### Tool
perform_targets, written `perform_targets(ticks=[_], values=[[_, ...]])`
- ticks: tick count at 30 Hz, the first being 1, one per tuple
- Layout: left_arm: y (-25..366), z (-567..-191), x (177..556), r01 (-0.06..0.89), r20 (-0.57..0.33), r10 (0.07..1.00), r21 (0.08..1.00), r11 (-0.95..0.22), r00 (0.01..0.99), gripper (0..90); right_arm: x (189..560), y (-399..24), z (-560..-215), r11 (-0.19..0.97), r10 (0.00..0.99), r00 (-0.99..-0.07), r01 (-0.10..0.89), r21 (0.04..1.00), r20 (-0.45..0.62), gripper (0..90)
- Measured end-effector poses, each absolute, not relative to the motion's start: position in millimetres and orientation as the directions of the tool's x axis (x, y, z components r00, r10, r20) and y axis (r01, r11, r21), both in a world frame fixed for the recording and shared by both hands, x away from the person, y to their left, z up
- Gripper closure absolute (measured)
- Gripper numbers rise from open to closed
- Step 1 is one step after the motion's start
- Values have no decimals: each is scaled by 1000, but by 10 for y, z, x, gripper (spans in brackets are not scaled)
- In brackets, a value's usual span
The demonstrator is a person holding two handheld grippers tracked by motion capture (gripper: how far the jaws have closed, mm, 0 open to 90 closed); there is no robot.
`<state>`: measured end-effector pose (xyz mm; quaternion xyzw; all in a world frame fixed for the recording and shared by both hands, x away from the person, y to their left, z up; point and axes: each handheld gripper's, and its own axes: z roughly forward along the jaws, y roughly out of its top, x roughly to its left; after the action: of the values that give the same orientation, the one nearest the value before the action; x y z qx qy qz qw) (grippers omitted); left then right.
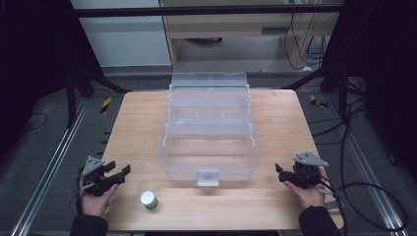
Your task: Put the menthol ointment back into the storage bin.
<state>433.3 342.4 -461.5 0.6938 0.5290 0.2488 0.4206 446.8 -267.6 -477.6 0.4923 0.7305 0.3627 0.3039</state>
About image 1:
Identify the aluminium floor rail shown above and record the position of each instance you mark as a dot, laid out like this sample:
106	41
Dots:
367	167
49	170

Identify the person's right hand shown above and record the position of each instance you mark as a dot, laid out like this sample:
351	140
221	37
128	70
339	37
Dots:
309	193

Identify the black metal frame bar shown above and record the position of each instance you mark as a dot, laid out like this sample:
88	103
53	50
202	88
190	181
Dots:
206	11

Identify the yellow black striped tape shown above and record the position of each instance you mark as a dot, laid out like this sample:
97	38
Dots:
105	105
317	102

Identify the person's left hand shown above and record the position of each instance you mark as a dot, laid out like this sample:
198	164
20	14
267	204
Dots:
96	201

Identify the small white-topped green can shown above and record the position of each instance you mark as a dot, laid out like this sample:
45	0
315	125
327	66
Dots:
149	200

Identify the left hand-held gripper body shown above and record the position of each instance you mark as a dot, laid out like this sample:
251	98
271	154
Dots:
95	178

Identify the clear plastic storage box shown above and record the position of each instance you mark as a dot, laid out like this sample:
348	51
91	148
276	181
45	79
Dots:
208	131

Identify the black stand leg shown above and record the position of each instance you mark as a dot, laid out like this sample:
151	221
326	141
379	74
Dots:
77	95
331	88

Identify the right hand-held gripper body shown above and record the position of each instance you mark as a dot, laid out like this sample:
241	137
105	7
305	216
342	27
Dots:
305	172

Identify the wooden desk with drawers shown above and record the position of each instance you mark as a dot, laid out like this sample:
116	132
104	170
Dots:
249	29

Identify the white cabinet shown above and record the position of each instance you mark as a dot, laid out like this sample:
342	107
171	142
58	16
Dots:
121	34

